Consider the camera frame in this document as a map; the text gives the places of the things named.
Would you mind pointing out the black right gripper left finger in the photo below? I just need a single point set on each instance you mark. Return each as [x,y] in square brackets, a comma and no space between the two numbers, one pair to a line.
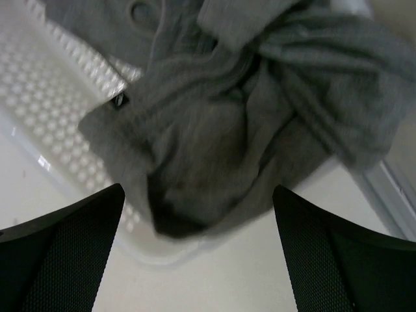
[56,262]

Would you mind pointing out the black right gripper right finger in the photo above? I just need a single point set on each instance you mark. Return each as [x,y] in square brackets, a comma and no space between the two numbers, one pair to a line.
[337,265]

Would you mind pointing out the grey drawstring shorts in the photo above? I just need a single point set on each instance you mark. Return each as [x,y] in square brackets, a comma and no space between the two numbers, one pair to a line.
[236,98]

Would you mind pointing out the white perforated plastic basket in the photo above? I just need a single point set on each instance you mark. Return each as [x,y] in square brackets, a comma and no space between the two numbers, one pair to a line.
[51,78]

